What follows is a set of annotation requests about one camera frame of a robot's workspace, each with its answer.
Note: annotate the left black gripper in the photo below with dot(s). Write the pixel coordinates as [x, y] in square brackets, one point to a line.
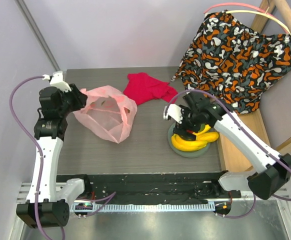
[79, 98]

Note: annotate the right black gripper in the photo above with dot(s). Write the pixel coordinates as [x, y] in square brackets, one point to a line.
[185, 130]

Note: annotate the small yellow banana bunch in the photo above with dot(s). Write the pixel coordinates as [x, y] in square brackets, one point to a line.
[205, 129]

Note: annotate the yellow fake fruit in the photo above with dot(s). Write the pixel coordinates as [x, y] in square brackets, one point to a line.
[209, 137]

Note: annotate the large yellow banana bunch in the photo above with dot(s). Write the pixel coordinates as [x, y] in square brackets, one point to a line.
[187, 146]

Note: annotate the pink plastic bag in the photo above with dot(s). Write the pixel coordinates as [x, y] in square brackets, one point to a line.
[108, 113]

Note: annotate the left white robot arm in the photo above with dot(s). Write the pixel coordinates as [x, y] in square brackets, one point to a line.
[45, 206]

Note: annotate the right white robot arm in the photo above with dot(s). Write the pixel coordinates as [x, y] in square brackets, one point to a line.
[272, 170]

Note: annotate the red cloth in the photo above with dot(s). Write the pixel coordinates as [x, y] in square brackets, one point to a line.
[142, 88]

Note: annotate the patterned orange black fabric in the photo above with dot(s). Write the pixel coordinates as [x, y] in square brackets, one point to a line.
[233, 62]

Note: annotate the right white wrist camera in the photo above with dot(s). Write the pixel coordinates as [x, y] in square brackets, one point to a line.
[174, 112]

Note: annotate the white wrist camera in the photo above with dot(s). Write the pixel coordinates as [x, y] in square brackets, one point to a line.
[57, 80]
[174, 112]

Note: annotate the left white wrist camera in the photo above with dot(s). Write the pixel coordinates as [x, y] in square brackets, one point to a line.
[57, 80]

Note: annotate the wooden tray frame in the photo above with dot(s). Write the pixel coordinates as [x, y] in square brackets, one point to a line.
[231, 158]

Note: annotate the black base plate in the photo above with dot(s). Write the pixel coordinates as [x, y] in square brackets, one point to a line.
[160, 188]

